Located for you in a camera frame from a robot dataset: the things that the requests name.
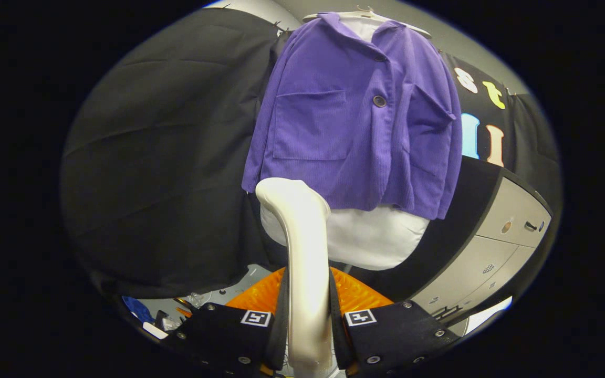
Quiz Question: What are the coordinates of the beige cabinet with dark top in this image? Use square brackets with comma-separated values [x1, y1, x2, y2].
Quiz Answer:
[352, 156, 552, 337]

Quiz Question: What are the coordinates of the purple corduroy jacket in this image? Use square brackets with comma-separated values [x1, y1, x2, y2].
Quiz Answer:
[242, 12, 463, 221]

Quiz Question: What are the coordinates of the small white block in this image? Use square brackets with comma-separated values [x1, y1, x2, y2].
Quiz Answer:
[142, 322, 169, 339]

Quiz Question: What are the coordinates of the white ribbed box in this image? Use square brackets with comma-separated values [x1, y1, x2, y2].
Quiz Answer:
[463, 297, 513, 335]

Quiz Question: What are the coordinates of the white clothes hanger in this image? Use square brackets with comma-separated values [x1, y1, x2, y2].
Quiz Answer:
[302, 5, 432, 38]

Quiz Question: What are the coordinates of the white garment steamer head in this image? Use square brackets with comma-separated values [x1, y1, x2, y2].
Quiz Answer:
[256, 177, 333, 371]

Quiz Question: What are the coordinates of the small blue object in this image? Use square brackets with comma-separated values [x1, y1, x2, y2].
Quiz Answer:
[122, 297, 153, 323]

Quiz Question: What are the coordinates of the white undershirt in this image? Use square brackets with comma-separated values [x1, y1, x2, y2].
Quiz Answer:
[259, 13, 431, 271]

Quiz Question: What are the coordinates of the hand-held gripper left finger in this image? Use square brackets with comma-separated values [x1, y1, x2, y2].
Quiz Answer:
[163, 267, 290, 378]

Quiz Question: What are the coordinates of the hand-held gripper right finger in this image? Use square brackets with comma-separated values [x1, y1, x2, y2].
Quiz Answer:
[329, 268, 461, 378]

